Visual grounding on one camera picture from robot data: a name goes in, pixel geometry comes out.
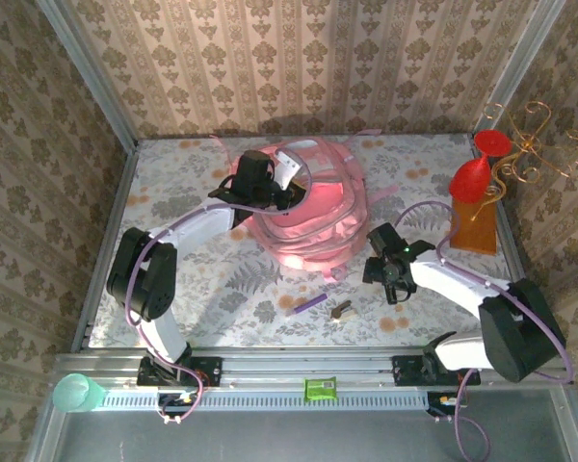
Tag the pink school backpack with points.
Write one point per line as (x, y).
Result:
(327, 216)

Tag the purple pen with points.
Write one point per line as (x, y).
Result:
(308, 303)

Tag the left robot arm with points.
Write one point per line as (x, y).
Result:
(144, 284)

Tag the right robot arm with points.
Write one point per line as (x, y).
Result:
(515, 337)

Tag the orange block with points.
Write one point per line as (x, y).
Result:
(477, 231)

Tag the red mesh wine glass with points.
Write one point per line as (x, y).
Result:
(469, 180)

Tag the green wipes packet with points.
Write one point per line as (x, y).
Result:
(320, 389)

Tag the green plastic cup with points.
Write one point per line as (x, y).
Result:
(74, 393)

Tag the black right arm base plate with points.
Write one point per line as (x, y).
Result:
(407, 370)

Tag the aluminium frame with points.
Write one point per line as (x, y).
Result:
(294, 361)

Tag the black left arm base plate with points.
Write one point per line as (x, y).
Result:
(207, 370)

